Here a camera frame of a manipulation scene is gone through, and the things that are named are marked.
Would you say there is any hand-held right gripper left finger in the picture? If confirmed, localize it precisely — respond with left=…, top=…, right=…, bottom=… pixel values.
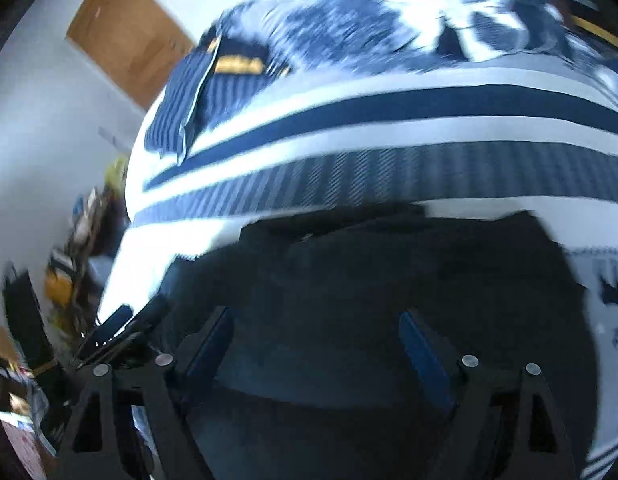
left=56, top=306, right=235, bottom=480

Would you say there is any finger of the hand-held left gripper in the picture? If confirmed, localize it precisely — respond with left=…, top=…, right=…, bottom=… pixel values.
left=92, top=294, right=171, bottom=353
left=72, top=305, right=135, bottom=362

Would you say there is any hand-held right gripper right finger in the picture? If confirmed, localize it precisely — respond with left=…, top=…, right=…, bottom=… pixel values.
left=398, top=310, right=578, bottom=480

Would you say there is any black puffer jacket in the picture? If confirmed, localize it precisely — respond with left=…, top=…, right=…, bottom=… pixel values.
left=154, top=205, right=606, bottom=480

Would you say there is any cluttered wooden side table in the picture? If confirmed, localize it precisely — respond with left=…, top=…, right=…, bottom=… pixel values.
left=44, top=157, right=131, bottom=342

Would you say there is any yellow bag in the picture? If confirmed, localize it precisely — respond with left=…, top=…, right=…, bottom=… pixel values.
left=104, top=157, right=130, bottom=197

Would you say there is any bed with printed bedsheet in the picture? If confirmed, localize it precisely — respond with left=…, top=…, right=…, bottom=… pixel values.
left=96, top=0, right=618, bottom=480

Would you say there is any wooden door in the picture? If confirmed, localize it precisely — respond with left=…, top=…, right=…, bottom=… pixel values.
left=66, top=0, right=200, bottom=112

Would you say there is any crumpled printed duvet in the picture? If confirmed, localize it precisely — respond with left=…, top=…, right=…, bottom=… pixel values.
left=144, top=0, right=618, bottom=167

